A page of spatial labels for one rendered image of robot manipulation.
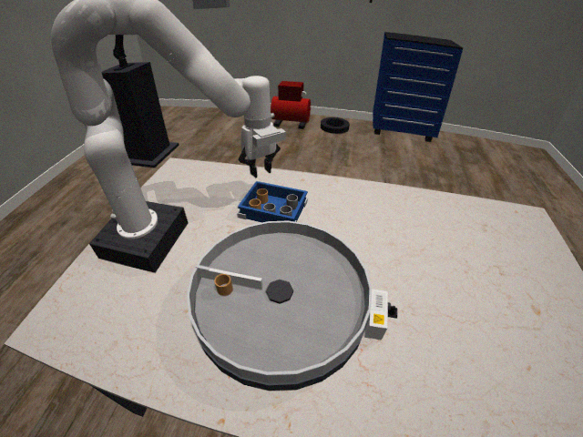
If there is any blue crate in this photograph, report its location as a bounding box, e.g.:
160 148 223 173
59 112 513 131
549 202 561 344
239 181 308 223

